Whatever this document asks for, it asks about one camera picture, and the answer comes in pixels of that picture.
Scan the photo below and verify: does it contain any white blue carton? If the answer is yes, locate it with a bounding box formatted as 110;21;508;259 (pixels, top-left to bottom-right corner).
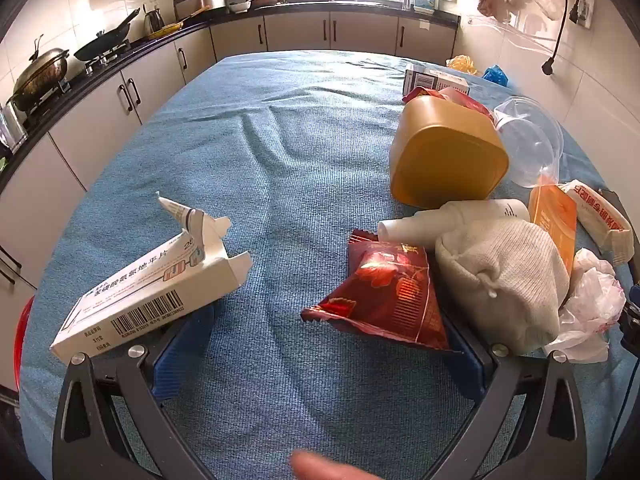
403;66;472;96

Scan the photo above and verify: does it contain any yellow plastic bag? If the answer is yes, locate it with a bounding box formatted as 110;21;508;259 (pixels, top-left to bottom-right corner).
446;55;476;76

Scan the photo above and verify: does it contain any blue tablecloth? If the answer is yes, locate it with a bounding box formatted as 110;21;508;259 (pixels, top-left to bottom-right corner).
17;50;640;480

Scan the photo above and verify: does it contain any white red-print packet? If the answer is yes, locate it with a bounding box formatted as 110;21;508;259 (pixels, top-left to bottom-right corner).
559;179;635;256

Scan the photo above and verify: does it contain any yellow tray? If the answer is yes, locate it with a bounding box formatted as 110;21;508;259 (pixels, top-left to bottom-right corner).
161;6;211;33

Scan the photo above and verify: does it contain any white spray bottle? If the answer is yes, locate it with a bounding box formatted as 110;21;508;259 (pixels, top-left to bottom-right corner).
377;199;531;242

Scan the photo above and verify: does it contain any white ointment tube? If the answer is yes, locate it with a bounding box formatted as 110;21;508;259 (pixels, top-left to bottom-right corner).
156;191;233;268

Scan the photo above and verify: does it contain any white barcode medicine box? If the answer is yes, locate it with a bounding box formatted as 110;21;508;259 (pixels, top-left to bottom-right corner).
49;217;255;367

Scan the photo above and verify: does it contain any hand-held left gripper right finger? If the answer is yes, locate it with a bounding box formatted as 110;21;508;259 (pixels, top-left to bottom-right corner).
430;305;588;480

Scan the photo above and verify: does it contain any orange medicine box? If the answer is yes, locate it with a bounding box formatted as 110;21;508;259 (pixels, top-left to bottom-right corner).
529;174;578;276

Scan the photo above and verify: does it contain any blue plastic bag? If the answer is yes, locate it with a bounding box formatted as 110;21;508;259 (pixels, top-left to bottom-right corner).
481;65;509;87

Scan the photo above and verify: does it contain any yellow plastic tub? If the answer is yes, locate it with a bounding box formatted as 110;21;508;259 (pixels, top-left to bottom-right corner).
390;96;510;209

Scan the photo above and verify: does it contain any steel kettle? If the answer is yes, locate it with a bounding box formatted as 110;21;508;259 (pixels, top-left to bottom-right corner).
143;4;166;35

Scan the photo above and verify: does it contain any black frying pan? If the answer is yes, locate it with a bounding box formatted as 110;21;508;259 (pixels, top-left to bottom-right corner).
74;7;142;61

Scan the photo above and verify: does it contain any black gas stove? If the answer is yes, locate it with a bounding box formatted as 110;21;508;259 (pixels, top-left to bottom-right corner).
22;50;132;113

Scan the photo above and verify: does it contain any bright red wrapper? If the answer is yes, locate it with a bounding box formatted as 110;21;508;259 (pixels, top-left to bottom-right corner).
402;86;496;121

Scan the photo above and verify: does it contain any cream knit cloth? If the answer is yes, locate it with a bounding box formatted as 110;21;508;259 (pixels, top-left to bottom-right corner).
434;220;571;356

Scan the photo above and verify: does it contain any silver rice cooker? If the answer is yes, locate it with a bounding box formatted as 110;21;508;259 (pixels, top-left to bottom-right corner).
173;0;227;22

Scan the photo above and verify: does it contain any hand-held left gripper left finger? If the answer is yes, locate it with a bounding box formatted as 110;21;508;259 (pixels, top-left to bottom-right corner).
51;302;217;480

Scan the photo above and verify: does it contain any person's left hand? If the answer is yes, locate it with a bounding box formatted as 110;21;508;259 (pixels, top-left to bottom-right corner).
290;450;382;480

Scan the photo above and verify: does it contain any black power cable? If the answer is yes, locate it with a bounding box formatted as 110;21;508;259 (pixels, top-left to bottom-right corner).
542;0;569;78

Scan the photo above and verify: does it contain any clear plastic lid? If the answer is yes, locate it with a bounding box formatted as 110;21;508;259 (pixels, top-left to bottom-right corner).
492;96;548;133

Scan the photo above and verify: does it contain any white plastic bag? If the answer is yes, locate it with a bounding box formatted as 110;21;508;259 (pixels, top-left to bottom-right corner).
542;247;628;363

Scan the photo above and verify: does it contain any dark red snack packet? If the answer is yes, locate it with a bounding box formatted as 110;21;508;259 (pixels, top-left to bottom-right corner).
301;230;463;356

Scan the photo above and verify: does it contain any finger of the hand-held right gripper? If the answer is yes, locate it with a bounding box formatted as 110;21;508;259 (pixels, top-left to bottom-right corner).
619;280;640;361

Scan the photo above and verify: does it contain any steel wok with lid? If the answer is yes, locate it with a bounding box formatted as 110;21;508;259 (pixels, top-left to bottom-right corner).
11;35;71;111

